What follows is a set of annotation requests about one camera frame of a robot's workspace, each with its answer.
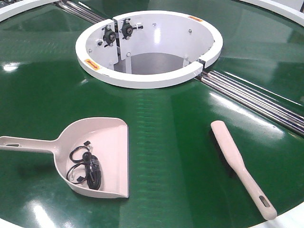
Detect pink dustpan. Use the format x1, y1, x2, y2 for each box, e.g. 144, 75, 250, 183
0, 117, 129, 199

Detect steel transfer rollers right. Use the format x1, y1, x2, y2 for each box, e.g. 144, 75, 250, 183
195, 71, 304, 136

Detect white outer conveyor rim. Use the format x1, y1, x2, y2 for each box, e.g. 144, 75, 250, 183
0, 0, 304, 26

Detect left black bearing block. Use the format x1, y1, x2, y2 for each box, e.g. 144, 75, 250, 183
102, 25, 116, 47

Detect green conveyor belt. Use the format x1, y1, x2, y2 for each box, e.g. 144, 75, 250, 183
0, 3, 304, 228

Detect pink hand broom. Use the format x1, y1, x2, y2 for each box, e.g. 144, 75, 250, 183
210, 120, 277, 220

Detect black bearing block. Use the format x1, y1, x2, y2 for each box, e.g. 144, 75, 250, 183
102, 25, 116, 47
120, 19, 137, 39

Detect right black bearing block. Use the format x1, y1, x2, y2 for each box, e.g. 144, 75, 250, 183
120, 19, 137, 39

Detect steel transfer rollers far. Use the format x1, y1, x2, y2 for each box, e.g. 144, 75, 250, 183
54, 0, 105, 24

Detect thin black wire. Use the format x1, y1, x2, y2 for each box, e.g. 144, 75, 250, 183
66, 141, 93, 185

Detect white inner conveyor ring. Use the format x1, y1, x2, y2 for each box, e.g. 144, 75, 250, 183
75, 9, 224, 89

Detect steel transfer rollers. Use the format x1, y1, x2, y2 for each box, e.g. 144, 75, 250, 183
54, 0, 105, 24
195, 71, 304, 136

